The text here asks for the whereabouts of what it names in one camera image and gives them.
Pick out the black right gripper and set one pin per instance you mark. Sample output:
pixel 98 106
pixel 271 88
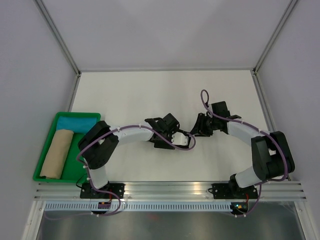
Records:
pixel 199 125

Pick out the aluminium frame post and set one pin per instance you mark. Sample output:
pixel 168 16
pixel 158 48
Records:
pixel 275 34
pixel 57 35

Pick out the rolled beige t shirt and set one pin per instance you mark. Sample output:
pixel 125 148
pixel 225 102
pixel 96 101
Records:
pixel 57 154

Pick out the right aluminium frame post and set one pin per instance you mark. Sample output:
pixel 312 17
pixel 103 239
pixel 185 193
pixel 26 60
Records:
pixel 275 34

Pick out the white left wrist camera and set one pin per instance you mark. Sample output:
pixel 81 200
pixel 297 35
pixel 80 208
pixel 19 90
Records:
pixel 180 139

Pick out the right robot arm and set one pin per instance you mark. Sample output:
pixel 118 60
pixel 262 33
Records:
pixel 272 159

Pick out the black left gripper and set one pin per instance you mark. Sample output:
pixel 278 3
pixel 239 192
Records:
pixel 159 144

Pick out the aluminium mounting rail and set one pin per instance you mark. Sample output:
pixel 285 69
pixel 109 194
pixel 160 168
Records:
pixel 169 191

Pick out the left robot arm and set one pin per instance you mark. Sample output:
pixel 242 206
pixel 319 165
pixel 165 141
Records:
pixel 101 140

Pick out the black t shirt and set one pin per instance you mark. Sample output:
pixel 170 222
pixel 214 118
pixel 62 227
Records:
pixel 185 133

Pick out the white slotted cable duct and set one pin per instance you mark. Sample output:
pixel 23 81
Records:
pixel 96 206

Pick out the rolled blue t shirt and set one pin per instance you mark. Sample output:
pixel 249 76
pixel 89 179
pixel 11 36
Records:
pixel 78 125

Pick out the left aluminium frame post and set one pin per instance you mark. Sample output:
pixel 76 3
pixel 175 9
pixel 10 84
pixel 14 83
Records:
pixel 57 35

